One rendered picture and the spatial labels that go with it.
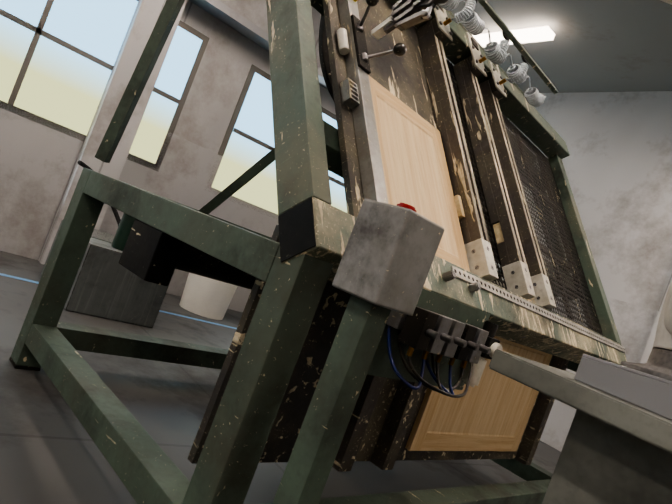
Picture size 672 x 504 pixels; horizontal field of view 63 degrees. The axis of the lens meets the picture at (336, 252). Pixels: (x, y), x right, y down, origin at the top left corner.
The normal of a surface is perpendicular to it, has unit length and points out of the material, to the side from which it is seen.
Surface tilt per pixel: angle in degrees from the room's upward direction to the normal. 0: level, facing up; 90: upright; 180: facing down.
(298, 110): 90
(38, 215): 90
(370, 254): 90
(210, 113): 90
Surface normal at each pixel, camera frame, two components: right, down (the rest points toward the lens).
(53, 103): 0.59, 0.22
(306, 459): -0.66, -0.26
